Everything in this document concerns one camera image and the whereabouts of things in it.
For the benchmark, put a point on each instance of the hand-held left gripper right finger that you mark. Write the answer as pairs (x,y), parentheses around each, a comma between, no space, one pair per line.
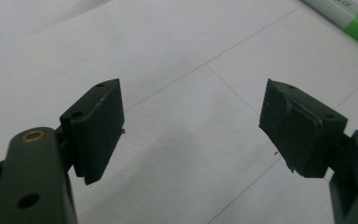
(298,137)

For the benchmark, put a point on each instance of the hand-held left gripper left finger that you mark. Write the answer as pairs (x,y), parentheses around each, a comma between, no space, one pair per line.
(94,130)

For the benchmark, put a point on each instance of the green and white tube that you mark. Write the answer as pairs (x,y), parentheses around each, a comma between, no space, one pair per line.
(352,20)

